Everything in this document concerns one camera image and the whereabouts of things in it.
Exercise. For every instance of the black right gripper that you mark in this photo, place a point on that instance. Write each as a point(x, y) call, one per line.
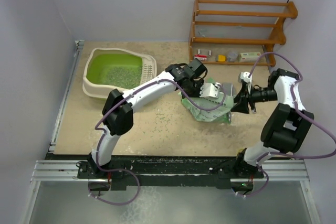
point(241, 106)

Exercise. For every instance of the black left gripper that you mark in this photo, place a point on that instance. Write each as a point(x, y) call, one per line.
point(199, 84)

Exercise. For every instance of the silver metal scoop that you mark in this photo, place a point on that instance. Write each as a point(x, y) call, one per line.
point(229, 89)

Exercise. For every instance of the green cat litter bag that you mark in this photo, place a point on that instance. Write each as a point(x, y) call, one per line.
point(209, 109)

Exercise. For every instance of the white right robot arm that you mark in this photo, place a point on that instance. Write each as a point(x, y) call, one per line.
point(284, 131)

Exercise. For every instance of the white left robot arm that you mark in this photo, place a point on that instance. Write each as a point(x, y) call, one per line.
point(120, 107)

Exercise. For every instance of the red white small box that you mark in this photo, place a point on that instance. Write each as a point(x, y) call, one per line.
point(201, 57)

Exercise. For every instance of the green white carton box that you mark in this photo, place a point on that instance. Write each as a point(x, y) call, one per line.
point(248, 56)

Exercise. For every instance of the green litter pellets pile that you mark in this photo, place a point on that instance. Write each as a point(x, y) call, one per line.
point(121, 76)

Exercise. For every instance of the beige green litter box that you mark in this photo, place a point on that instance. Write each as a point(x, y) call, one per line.
point(102, 58)

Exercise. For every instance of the yellow small block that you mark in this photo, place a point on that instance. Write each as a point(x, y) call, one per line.
point(221, 58)

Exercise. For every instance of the grey round container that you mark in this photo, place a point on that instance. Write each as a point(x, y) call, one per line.
point(232, 56)

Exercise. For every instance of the wooden shelf rack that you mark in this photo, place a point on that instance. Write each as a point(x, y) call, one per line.
point(276, 35)

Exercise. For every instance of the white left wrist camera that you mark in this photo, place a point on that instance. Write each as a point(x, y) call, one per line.
point(210, 90)

